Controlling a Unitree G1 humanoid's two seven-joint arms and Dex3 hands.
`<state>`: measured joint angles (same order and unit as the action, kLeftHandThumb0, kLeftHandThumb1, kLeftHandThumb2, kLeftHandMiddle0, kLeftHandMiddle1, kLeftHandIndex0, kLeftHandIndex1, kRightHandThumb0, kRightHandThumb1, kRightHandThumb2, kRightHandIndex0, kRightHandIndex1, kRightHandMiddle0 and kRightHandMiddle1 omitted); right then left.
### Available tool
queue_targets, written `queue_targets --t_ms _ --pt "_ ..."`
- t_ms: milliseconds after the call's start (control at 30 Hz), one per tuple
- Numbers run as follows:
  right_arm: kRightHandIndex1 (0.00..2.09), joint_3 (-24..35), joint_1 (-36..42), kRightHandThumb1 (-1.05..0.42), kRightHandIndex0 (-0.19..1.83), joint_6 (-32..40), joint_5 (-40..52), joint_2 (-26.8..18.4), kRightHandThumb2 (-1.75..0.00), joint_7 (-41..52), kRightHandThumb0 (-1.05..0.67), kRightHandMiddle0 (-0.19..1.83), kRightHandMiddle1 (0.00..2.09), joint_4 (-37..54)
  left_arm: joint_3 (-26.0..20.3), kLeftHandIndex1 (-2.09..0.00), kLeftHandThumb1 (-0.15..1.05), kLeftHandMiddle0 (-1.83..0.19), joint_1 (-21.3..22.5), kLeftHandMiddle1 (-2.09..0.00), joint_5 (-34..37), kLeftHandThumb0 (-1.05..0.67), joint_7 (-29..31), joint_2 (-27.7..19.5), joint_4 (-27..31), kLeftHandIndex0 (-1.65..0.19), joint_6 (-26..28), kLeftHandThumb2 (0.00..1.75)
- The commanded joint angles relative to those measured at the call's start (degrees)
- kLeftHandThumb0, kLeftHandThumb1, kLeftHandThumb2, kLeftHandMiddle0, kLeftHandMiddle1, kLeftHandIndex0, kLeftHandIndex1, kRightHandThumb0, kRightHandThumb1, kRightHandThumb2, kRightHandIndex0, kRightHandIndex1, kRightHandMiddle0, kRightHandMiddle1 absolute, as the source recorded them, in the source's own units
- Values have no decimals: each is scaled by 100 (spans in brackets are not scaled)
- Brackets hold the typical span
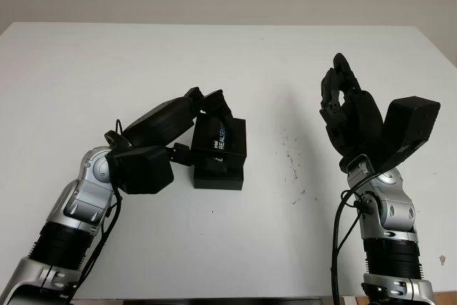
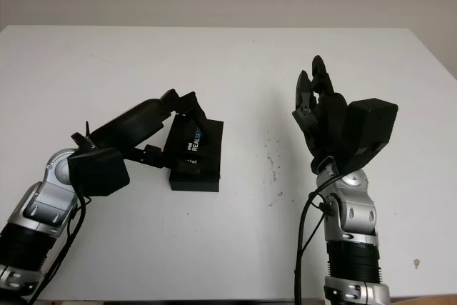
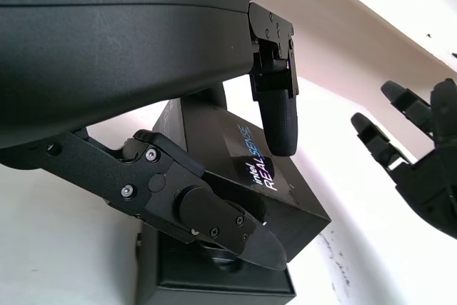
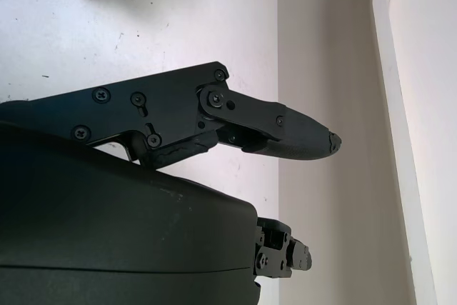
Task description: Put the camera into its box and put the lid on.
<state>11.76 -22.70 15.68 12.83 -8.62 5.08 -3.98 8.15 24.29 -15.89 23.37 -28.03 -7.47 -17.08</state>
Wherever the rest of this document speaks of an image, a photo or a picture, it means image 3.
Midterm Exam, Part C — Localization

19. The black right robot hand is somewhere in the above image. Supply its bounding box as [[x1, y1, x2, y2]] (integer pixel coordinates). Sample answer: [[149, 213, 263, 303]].
[[351, 78, 457, 240]]

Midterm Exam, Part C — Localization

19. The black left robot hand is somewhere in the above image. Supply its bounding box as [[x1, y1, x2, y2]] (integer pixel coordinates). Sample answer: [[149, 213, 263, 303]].
[[0, 0, 300, 272]]

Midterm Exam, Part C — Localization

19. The black RealSense box lid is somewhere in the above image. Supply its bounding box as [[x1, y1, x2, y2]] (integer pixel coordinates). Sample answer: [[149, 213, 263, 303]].
[[151, 81, 332, 263]]

